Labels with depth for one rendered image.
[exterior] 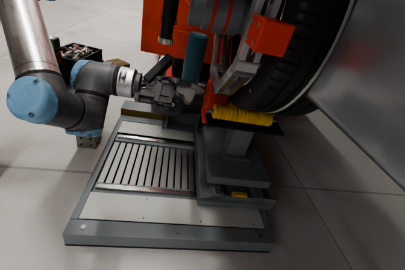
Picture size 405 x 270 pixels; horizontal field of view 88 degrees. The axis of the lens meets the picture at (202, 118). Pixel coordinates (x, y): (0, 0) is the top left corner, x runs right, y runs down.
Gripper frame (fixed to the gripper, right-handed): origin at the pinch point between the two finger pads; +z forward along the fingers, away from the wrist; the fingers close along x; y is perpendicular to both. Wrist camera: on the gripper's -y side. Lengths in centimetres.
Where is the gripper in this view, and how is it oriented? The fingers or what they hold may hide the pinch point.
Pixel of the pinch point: (200, 88)
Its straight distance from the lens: 68.5
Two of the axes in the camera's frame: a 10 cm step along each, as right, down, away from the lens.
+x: 2.0, -1.8, -9.6
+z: 9.7, 1.5, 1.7
